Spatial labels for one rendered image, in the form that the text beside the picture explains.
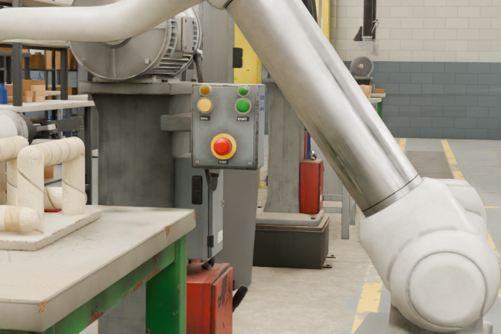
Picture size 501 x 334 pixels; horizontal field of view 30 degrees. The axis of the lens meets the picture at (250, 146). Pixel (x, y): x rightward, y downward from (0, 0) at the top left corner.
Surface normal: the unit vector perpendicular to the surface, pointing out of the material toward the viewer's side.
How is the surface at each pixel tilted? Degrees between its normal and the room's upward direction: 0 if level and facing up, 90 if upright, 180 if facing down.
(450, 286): 95
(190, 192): 90
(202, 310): 90
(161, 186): 90
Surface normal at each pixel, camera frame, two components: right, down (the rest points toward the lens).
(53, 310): 0.98, 0.03
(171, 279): -0.18, 0.07
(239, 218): 0.57, 0.13
